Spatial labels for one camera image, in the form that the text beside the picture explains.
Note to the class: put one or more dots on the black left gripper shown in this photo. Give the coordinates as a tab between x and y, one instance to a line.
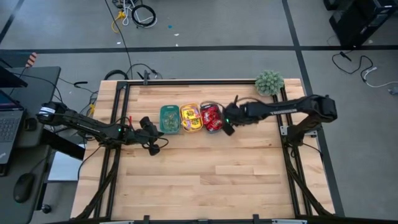
144	136

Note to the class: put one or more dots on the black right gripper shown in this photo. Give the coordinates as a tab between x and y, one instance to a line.
236	113

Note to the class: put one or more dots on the green candy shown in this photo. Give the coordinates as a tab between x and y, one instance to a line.
173	125
168	117

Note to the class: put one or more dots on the red Skittles candy pack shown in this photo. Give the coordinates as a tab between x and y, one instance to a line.
216	124
207	115

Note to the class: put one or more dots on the green plastic bin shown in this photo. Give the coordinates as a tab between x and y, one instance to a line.
169	108

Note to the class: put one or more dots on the blue plastic bin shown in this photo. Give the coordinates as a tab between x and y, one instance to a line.
212	132

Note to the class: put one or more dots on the yellow Sour Patch pack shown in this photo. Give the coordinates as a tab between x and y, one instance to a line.
192	124
190	112

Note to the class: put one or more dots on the yellow plastic bin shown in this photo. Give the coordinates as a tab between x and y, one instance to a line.
191	104

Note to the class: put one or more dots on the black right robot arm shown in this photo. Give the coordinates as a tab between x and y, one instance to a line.
286	110

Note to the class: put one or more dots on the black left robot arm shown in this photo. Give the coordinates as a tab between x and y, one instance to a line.
84	124

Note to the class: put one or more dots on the green plant in white pot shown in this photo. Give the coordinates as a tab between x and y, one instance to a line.
269	83

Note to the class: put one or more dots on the black desk crossbar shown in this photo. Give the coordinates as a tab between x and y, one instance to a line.
62	144

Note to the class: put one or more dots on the white board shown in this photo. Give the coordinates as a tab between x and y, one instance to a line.
63	168

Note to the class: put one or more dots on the black desk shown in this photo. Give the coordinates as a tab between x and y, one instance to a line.
40	90

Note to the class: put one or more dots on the grey desk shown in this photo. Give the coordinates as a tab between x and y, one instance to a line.
34	161

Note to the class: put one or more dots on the small black puck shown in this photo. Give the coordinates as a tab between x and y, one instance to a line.
30	124

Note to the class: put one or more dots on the black caster wheel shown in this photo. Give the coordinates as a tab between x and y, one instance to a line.
46	209

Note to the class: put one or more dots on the black computer mouse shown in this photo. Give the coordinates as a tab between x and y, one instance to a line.
23	186

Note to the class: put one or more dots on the dark grey laptop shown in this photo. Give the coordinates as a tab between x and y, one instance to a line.
9	130

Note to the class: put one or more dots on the black cabinet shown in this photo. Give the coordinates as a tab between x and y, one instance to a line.
360	21

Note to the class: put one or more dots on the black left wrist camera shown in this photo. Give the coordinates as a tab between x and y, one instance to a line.
154	150

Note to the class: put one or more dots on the black aluminium table frame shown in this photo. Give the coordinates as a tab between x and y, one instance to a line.
186	82

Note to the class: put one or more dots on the orange black striped post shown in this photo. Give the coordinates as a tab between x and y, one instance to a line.
31	59

